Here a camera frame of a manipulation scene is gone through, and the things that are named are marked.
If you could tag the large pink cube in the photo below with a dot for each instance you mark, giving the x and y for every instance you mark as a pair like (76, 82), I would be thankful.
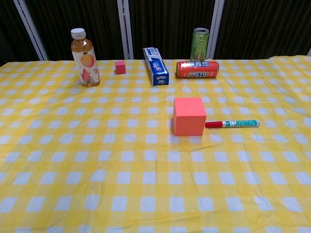
(189, 116)

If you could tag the red capped marker pen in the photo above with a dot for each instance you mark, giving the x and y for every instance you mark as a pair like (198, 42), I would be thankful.
(233, 123)

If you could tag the small pink cube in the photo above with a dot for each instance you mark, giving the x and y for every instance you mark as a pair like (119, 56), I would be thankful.
(120, 67)

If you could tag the blue white toothpaste box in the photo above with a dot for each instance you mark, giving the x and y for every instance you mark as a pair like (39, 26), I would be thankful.
(156, 68)

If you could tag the orange Arctic Ocean can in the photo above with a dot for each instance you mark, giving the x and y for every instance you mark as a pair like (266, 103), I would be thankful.
(197, 69)

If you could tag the yellow white checked tablecloth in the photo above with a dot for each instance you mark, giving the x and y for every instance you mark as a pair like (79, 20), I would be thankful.
(97, 157)

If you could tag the green drink can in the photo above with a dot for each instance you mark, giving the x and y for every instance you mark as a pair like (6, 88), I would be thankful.
(200, 44)

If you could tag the orange juice plastic bottle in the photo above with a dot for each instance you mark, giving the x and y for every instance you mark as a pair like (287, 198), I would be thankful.
(85, 60)

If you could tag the white metal frame post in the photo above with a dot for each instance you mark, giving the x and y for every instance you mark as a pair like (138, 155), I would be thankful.
(125, 26)
(215, 26)
(31, 26)

